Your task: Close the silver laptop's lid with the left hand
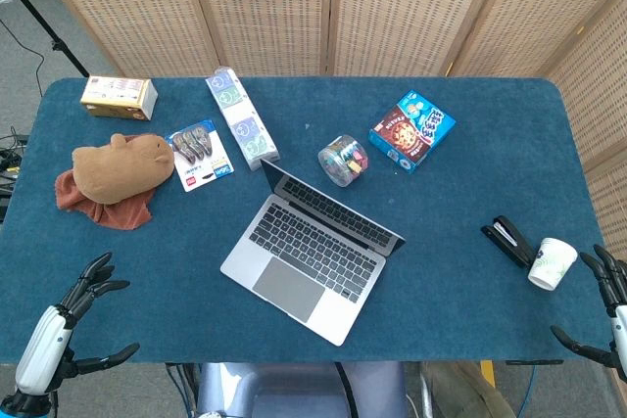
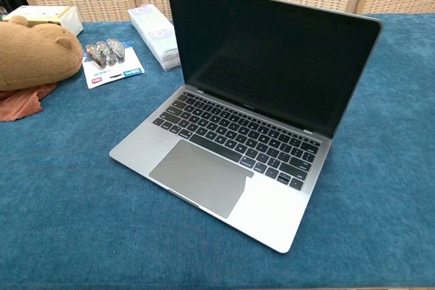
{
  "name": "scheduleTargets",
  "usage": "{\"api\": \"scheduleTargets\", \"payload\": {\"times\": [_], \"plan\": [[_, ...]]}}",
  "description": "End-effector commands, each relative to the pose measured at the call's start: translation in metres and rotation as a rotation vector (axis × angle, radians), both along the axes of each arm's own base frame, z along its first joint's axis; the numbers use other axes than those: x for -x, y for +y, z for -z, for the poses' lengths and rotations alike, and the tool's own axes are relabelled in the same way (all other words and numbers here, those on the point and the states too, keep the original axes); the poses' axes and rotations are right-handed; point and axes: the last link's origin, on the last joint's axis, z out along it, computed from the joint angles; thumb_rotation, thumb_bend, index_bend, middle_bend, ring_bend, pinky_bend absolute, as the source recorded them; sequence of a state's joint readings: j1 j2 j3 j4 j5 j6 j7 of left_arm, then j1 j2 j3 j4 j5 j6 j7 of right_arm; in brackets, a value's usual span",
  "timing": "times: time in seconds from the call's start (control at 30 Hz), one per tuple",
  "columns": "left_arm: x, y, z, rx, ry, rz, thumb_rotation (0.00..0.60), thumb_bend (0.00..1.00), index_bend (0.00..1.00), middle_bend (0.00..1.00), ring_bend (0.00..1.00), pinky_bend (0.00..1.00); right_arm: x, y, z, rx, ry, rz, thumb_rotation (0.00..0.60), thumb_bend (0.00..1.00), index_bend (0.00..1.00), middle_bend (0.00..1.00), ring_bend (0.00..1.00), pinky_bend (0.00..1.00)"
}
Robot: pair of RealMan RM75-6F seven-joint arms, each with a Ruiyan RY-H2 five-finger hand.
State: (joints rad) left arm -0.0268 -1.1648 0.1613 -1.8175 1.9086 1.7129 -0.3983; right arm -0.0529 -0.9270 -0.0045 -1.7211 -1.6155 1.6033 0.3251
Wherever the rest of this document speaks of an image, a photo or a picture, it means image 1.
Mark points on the long white tissue pack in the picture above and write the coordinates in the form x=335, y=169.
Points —
x=240, y=117

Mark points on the silver laptop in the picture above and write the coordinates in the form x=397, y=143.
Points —
x=313, y=261

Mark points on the woven folding screen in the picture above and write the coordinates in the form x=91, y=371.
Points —
x=392, y=7

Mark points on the black stapler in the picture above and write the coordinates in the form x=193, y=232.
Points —
x=509, y=241

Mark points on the yellow white cardboard box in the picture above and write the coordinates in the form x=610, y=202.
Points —
x=117, y=96

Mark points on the white paper cup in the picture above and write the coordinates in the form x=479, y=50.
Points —
x=551, y=264

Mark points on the black tripod stand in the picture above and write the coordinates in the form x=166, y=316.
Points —
x=41, y=21

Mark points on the blue felt table mat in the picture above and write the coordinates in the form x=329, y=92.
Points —
x=441, y=266

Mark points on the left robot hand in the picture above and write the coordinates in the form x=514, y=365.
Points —
x=41, y=347

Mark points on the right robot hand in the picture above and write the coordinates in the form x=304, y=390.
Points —
x=612, y=291

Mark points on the clear jar of colourful clips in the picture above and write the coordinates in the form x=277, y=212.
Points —
x=343, y=159

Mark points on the blue cookie box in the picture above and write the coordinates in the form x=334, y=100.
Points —
x=411, y=131

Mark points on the rust brown cloth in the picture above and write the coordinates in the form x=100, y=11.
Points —
x=117, y=215

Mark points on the brown capybara plush toy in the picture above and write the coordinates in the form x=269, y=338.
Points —
x=122, y=168

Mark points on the olive green bag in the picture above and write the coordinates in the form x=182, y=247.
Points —
x=465, y=391

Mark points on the grey robot torso base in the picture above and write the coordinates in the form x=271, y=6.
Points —
x=294, y=388

